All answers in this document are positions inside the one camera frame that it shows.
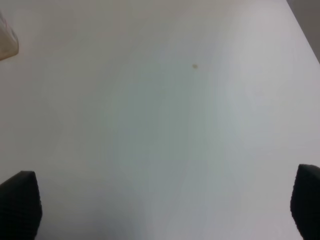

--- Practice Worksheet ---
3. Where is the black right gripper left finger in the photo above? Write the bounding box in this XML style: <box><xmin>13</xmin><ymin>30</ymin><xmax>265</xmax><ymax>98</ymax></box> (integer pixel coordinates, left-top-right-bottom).
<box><xmin>0</xmin><ymin>171</ymin><xmax>43</xmax><ymax>240</ymax></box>

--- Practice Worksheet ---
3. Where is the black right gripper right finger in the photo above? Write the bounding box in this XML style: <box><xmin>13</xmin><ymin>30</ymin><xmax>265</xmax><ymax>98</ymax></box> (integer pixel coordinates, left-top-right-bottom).
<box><xmin>290</xmin><ymin>164</ymin><xmax>320</xmax><ymax>240</ymax></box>

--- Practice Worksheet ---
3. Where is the clear bottle with pink label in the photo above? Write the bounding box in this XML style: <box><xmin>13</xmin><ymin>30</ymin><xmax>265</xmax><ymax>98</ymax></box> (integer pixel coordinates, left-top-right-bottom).
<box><xmin>0</xmin><ymin>13</ymin><xmax>19</xmax><ymax>61</ymax></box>

